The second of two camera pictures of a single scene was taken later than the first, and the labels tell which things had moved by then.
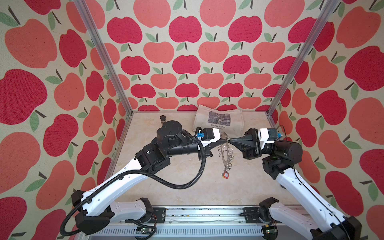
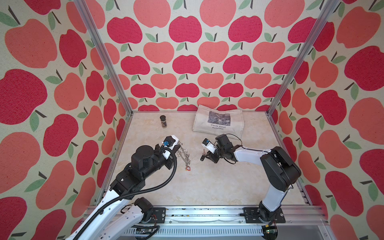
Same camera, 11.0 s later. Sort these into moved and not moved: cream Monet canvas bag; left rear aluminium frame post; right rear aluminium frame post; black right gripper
Moved: black right gripper
Not moved: right rear aluminium frame post; cream Monet canvas bag; left rear aluminium frame post
